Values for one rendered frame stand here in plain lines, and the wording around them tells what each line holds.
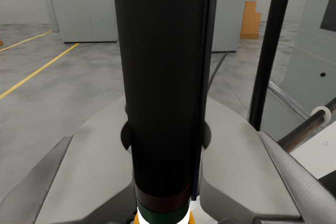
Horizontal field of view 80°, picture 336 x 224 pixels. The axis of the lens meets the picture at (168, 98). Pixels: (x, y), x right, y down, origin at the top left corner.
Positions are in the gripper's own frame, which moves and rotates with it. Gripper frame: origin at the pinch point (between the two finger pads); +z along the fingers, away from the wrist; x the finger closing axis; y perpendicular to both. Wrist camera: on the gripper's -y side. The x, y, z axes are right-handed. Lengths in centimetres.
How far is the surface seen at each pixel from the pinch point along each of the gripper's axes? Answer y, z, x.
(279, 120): 64, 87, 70
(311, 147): 24.6, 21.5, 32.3
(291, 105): 50, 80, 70
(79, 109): 150, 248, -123
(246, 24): 108, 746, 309
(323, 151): 23.7, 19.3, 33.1
